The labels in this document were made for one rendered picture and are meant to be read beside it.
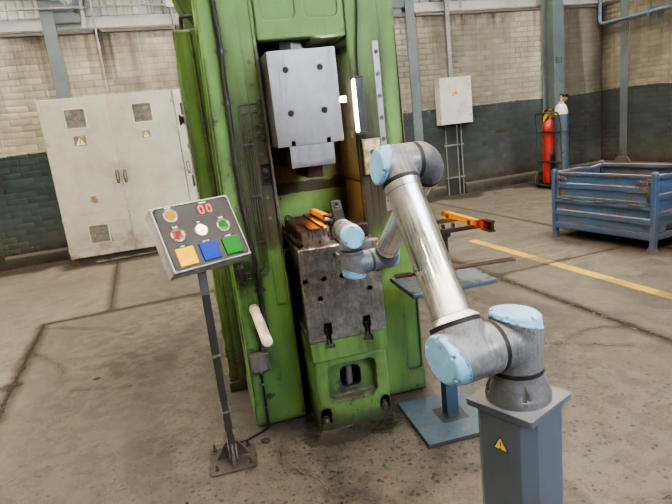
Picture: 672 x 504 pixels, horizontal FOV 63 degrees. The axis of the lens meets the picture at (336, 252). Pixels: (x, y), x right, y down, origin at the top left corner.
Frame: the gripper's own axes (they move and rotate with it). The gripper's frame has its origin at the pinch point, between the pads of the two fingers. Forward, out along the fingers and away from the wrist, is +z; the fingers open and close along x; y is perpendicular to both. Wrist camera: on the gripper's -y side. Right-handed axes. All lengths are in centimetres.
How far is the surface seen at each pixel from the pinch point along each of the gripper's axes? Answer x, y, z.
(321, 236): -3.0, 9.6, 7.2
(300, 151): -7.8, -29.5, 7.7
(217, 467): -66, 101, -10
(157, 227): -71, -9, -13
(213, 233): -51, -2, -8
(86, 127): -174, -61, 522
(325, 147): 3.6, -29.8, 7.8
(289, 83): -9, -58, 8
